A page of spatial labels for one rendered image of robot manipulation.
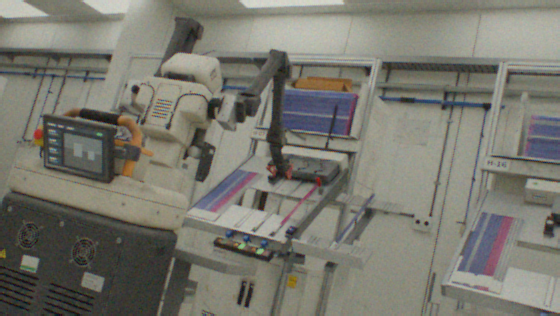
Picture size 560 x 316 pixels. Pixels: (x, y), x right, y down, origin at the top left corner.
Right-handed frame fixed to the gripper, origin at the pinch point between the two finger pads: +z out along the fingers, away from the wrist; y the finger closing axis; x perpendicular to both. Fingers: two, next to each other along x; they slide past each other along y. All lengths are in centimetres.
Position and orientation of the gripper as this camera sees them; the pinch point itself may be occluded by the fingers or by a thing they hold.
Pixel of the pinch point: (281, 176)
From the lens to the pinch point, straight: 271.1
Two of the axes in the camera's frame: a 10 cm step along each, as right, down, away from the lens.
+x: -5.2, 5.2, -6.8
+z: 1.9, 8.5, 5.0
